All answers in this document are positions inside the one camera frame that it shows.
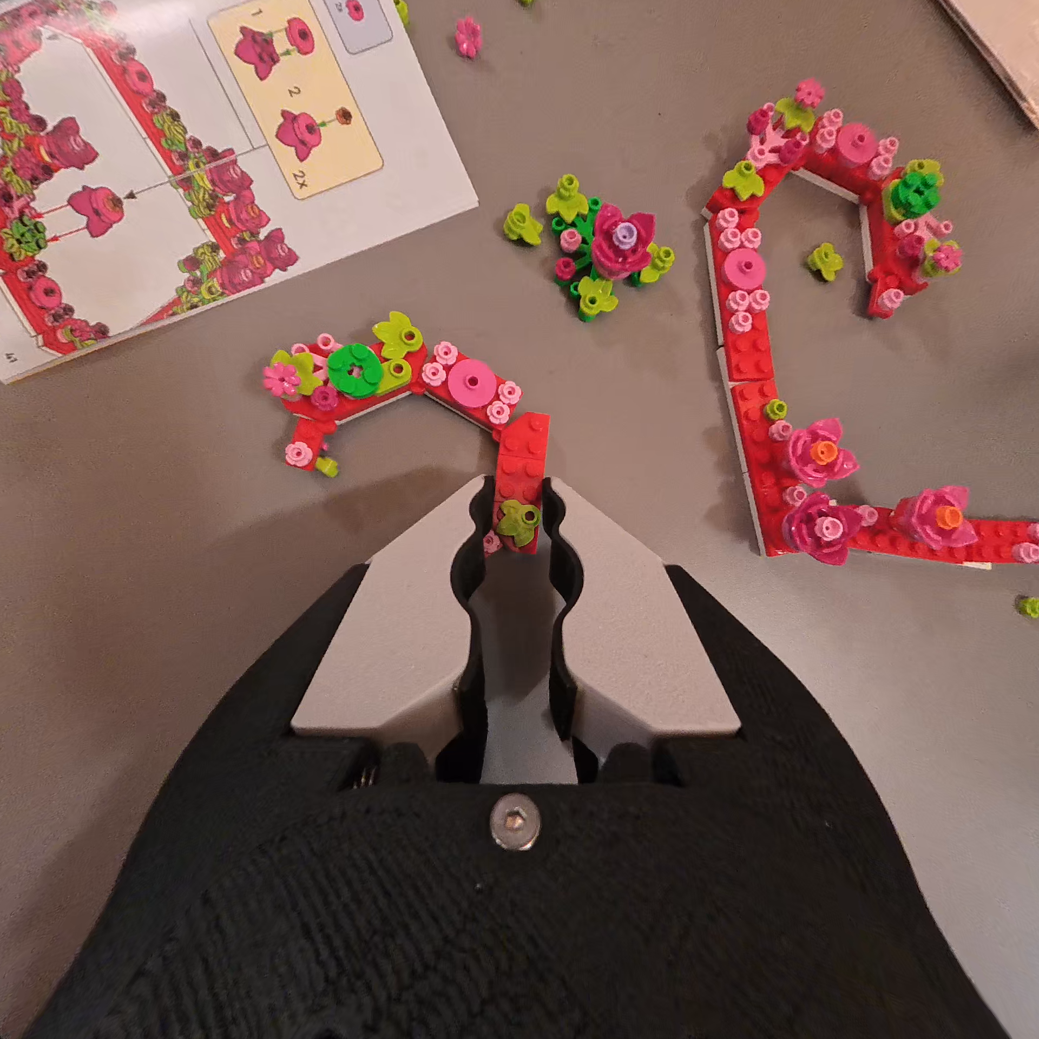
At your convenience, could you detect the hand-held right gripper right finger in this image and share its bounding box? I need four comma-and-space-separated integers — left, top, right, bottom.
542, 477, 744, 764

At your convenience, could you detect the lego instruction booklet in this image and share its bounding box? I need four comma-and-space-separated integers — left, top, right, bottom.
0, 0, 480, 385

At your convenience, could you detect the flat white cardboard box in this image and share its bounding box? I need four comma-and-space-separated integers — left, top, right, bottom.
937, 0, 1039, 131

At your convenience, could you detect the large red lego heart frame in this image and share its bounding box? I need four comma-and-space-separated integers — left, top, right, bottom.
702, 77, 1039, 569

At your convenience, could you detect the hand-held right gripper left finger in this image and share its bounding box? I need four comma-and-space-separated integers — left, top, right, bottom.
290, 475, 496, 764

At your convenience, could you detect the lego rose and leaves cluster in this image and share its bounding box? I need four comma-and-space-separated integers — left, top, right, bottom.
548, 173, 676, 321

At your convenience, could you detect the small red lego frame section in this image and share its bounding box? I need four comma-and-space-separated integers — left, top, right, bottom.
261, 311, 551, 557

